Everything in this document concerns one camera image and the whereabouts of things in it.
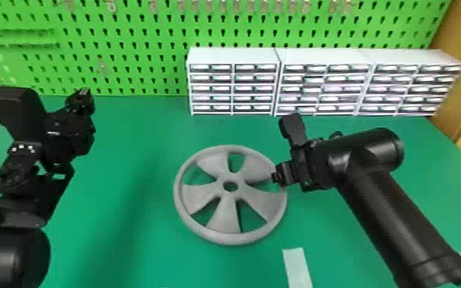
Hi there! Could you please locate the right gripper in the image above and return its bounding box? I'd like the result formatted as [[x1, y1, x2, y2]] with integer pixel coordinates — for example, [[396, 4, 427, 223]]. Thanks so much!
[[271, 138, 332, 192]]

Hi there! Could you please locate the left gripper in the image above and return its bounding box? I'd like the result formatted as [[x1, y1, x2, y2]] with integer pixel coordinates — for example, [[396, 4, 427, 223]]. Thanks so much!
[[41, 88, 97, 165]]

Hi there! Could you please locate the grey wheel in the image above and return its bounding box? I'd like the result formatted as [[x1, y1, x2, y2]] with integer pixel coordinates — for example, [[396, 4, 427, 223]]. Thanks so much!
[[172, 144, 289, 247]]

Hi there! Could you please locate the white drawer cabinet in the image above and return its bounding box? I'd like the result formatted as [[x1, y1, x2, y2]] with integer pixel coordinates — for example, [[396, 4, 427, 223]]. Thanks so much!
[[274, 47, 377, 118], [356, 48, 461, 118], [185, 47, 282, 117]]

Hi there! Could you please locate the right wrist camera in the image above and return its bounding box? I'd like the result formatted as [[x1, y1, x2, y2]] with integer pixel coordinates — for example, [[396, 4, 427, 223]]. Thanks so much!
[[277, 113, 309, 149]]

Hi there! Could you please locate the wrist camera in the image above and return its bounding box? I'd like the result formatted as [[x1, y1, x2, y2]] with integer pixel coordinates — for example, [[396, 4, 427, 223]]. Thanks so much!
[[277, 113, 309, 149], [0, 87, 47, 143]]

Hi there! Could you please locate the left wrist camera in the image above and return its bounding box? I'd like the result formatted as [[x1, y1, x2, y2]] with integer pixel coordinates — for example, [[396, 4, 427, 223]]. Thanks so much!
[[0, 87, 47, 143]]

